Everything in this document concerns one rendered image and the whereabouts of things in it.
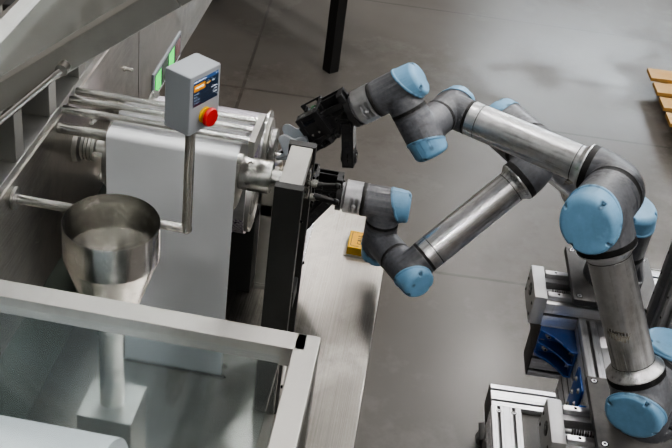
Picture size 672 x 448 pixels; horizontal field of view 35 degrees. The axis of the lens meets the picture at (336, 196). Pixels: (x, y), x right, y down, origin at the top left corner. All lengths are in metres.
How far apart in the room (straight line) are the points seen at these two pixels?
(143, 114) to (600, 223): 0.86
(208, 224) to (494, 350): 1.95
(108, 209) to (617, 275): 0.97
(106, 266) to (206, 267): 0.55
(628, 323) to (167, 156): 0.93
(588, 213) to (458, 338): 1.83
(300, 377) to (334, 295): 1.22
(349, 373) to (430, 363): 1.42
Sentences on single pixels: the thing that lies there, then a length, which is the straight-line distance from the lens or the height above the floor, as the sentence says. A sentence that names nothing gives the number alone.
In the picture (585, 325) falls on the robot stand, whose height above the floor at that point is 0.73.
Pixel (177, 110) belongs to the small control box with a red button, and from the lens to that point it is 1.59.
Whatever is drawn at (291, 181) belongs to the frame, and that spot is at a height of 1.44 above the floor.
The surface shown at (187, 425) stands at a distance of 1.18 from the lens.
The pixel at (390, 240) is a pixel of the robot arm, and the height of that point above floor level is 1.05.
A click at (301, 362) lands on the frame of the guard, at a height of 1.60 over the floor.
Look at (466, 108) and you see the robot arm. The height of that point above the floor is 1.39.
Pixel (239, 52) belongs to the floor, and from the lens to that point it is 5.37.
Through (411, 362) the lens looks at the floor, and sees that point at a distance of 3.64.
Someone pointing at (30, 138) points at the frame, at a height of 1.46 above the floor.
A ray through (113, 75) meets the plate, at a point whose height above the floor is 1.37.
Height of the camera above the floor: 2.45
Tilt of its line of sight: 34 degrees down
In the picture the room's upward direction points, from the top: 8 degrees clockwise
